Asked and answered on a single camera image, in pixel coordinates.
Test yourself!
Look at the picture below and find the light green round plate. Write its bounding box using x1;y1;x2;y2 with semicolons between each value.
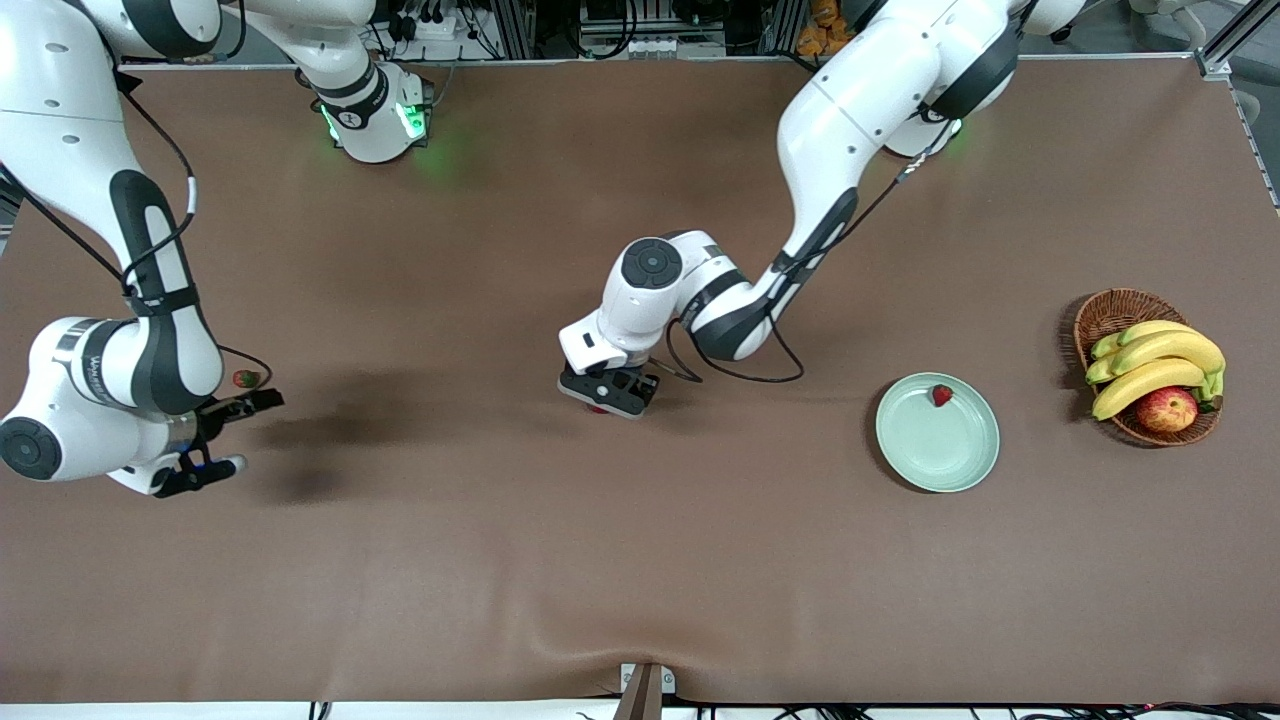
875;372;1001;494

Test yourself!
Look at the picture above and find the red yellow apple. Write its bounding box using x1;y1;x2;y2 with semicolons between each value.
1136;386;1199;434

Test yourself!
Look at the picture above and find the bag of orange buns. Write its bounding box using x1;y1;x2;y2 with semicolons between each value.
797;0;851;58

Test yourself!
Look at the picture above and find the metal table clamp bracket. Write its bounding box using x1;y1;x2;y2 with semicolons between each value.
618;662;677;720

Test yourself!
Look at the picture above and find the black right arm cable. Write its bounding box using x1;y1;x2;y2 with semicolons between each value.
0;80;276;401

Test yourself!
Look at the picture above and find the white power strip with plugs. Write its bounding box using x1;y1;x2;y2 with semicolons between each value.
395;5;463;43

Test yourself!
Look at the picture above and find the aluminium frame post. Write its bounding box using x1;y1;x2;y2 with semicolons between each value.
762;0;806;56
490;0;536;61

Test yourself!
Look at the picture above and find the brown table cover cloth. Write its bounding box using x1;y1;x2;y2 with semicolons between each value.
0;55;1280;706

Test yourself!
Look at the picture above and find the brown wicker basket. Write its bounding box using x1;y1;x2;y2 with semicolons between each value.
1073;289;1223;448

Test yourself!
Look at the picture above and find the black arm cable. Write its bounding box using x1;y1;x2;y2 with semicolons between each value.
0;80;276;401
663;105;966;385

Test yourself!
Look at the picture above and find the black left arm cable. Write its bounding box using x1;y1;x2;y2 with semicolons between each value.
663;105;966;385

